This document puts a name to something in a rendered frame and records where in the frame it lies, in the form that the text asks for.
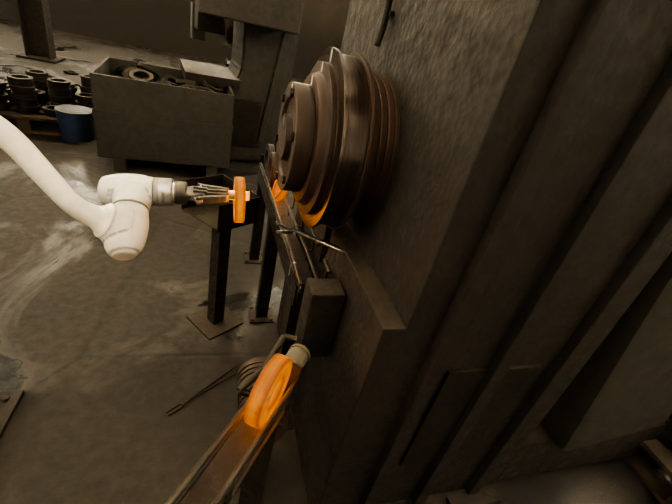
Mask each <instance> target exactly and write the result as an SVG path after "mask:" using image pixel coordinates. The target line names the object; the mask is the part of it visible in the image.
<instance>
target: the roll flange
mask: <svg viewBox="0 0 672 504"><path fill-rule="evenodd" d="M349 55H350V56H354V57H357V58H358V59H359V60H360V61H361V62H362V64H363V66H364V68H365V71H366V75H367V80H368V86H369V97H370V121H369V134H368V142H367V149H366V155H365V161H364V166H363V170H362V174H361V178H360V182H359V185H358V188H357V191H356V194H355V196H354V199H353V201H352V204H351V206H350V208H349V210H348V211H347V213H346V215H345V216H344V217H343V219H342V220H341V221H340V222H339V223H337V224H335V225H326V226H327V227H328V228H330V229H338V228H340V227H342V226H343V225H344V224H345V223H346V222H347V221H348V220H349V218H358V219H364V218H366V217H368V216H370V215H371V214H372V213H373V212H374V211H375V209H376V208H377V207H378V205H379V204H380V202H381V200H382V198H383V196H384V194H385V192H386V190H387V187H388V184H389V182H390V179H391V175H392V172H393V168H394V164H395V160H396V154H397V148H398V141H399V127H400V114H399V103H398V97H397V92H396V89H395V86H394V84H393V82H392V80H391V79H390V78H389V77H388V76H387V75H385V74H381V73H377V72H372V70H371V67H370V65H369V62H368V61H367V59H366V57H365V56H364V55H362V54H361V53H357V52H353V53H350V54H349Z"/></svg>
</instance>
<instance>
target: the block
mask: <svg viewBox="0 0 672 504"><path fill-rule="evenodd" d="M345 297H346V295H345V292H344V289H343V287H342V285H341V282H340V280H338V279H321V278H309V279H307V281H306V284H305V289H304V294H303V298H302V303H301V308H300V312H299V317H298V322H297V327H296V331H295V336H297V340H296V343H299V344H302V345H304V346H306V347H307V348H308V350H309V351H310V355H311V357H327V356H328V355H329V353H330V350H331V346H332V343H333V339H334V336H335V332H336V329H337V325H338V321H339V318H340V314H341V311H342V307H343V304H344V300H345ZM296 343H294V344H296Z"/></svg>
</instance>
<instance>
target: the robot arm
mask: <svg viewBox="0 0 672 504"><path fill-rule="evenodd" d="M0 148H1V149H2V150H3V151H4V152H6V153H7V154H8V155H9V156H10V157H11V158H12V159H13V160H14V161H15V162H16V163H17V164H18V165H19V166H20V167H21V168H22V169H23V170H24V172H25V173H26V174H27V175H28V176H29V177H30V178H31V179H32V180H33V181H34V182H35V183H36V184H37V185H38V186H39V187H40V188H41V189H42V190H43V191H44V192H45V193H46V194H47V195H48V196H49V197H50V198H51V199H52V200H53V201H54V202H55V203H56V204H57V205H58V206H59V207H60V208H61V209H62V210H64V211H65V212H66V213H67V214H69V215H70V216H72V217H73V218H75V219H76V220H78V221H80V222H82V223H83V224H85V225H87V226H89V227H90V228H91V229H92V230H93V233H94V235H95V236H96V237H98V238H99V239H100V240H101V241H102V243H104V248H105V250H106V252H107V253H108V255H109V256H111V257H113V258H114V259H117V260H130V259H133V258H135V257H136V256H137V255H138V254H139V253H140V252H141V251H142V250H143V248H144V246H145V243H146V240H147V236H148V231H149V211H150V208H151V206H173V204H174V202H175V204H180V205H186V204H187V202H188V201H195V202H196V205H203V204H215V203H228V202H229V200H235V190H229V188H228V187H227V188H226V187H220V186H213V185H206V184H202V183H198V186H187V182H186V181H176V182H173V179H171V178H158V177H156V178H154V177H148V176H145V175H140V174H112V175H107V176H103V177H102V178H101V179H100V180H99V183H98V187H97V195H98V198H99V200H100V201H102V202H103V203H105V204H107V205H104V206H98V205H95V204H92V203H90V202H88V201H86V200H84V199H83V198H82V197H80V196H79V195H78V194H77V193H76V192H75V191H74V190H73V189H72V188H71V187H70V186H69V184H68V183H67V182H66V181H65V180H64V179H63V178H62V176H61V175H60V174H59V173H58V172H57V171H56V169H55V168H54V167H53V166H52V165H51V164H50V163H49V161H48V160H47V159H46V158H45V157H44V156H43V155H42V153H41V152H40V151H39V150H38V149H37V148H36V147H35V145H34V144H33V143H32V142H31V141H30V140H29V139H28V138H27V137H26V136H25V135H24V134H23V133H22V132H21V131H20V130H19V129H17V128H16V127H15V126H14V125H13V124H11V123H10V122H9V121H7V120H6V119H5V118H3V117H2V116H0Z"/></svg>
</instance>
